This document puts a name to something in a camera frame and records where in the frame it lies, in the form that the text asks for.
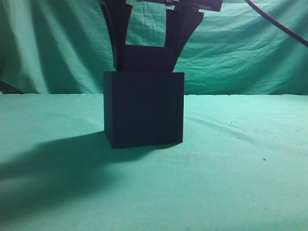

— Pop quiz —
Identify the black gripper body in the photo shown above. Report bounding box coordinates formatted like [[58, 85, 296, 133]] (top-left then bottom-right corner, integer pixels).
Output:
[[126, 0, 223, 12]]

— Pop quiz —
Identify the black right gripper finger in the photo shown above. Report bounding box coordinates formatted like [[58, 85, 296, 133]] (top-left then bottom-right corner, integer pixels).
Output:
[[165, 7, 204, 72]]

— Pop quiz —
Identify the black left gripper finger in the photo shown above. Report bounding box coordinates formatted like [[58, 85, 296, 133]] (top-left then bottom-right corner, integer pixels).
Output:
[[101, 0, 133, 70]]

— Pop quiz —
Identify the small purple cube block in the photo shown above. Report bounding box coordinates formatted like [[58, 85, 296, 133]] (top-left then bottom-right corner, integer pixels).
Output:
[[123, 45, 175, 72]]

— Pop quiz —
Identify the large dark groove box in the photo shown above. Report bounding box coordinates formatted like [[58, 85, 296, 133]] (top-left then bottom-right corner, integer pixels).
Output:
[[103, 71, 185, 149]]

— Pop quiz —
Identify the green backdrop cloth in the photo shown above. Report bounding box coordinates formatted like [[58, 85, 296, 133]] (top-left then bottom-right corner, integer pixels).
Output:
[[0, 0, 308, 95]]

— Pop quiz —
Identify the green table cloth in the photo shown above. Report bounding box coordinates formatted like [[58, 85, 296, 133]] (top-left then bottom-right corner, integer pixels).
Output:
[[0, 94, 308, 231]]

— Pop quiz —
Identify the dark cable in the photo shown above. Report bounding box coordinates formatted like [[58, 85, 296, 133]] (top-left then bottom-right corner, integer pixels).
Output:
[[244, 0, 308, 48]]

